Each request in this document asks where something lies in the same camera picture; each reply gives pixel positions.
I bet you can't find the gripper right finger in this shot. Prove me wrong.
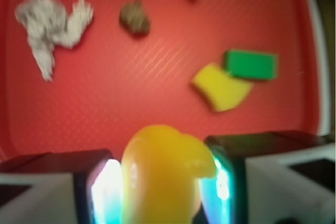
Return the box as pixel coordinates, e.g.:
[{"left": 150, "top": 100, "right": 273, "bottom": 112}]
[{"left": 201, "top": 131, "right": 335, "bottom": 223}]

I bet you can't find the yellow rubber duck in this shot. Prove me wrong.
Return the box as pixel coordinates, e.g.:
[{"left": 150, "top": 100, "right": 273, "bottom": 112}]
[{"left": 121, "top": 124, "right": 217, "bottom": 223}]

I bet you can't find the brown rock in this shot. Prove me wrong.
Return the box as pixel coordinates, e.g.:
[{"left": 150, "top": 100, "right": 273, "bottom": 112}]
[{"left": 119, "top": 0, "right": 151, "bottom": 36}]

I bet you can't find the crumpled white paper towel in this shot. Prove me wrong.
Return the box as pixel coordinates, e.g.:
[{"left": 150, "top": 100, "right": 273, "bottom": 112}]
[{"left": 15, "top": 0, "right": 93, "bottom": 81}]

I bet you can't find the red plastic tray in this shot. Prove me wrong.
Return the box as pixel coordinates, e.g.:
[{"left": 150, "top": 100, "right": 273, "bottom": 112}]
[{"left": 1, "top": 0, "right": 320, "bottom": 159}]

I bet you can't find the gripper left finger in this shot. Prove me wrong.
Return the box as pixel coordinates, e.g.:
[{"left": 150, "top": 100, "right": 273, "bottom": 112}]
[{"left": 1, "top": 149, "right": 123, "bottom": 223}]

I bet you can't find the yellow green sponge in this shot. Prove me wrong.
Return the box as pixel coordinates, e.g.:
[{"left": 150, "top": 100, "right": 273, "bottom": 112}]
[{"left": 191, "top": 48, "right": 278, "bottom": 112}]

